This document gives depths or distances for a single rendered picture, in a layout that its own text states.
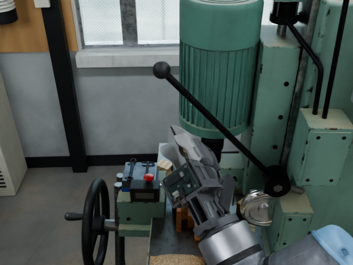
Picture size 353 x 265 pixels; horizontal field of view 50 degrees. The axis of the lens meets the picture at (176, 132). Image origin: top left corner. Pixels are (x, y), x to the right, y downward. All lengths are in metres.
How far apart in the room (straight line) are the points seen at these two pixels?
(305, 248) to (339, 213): 0.53
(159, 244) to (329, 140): 0.51
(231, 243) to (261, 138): 0.38
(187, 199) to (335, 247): 0.23
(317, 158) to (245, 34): 0.29
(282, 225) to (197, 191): 0.37
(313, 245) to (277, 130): 0.42
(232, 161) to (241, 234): 0.45
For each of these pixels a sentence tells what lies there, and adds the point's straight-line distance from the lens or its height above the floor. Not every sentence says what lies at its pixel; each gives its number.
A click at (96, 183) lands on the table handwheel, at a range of 1.17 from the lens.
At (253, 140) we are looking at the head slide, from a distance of 0.93.
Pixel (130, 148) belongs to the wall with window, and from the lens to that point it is 2.67.
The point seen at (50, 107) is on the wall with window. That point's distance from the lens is 2.58.
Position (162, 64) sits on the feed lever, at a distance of 0.73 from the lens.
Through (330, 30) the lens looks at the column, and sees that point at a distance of 0.80.
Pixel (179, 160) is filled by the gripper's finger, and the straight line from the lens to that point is 0.70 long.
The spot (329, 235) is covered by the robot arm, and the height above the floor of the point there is 1.32.
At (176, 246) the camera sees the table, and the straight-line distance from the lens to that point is 1.05.
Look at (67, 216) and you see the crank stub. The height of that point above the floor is 0.92.
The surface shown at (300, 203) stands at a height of 1.08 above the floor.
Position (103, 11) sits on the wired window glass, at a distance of 2.34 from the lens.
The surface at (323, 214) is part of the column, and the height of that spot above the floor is 0.98.
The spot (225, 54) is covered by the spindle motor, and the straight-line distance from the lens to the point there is 0.80.
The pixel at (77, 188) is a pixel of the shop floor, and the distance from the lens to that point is 2.63.
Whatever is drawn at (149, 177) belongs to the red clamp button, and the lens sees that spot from 1.05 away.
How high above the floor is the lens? 1.71
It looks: 34 degrees down
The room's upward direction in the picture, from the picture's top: straight up
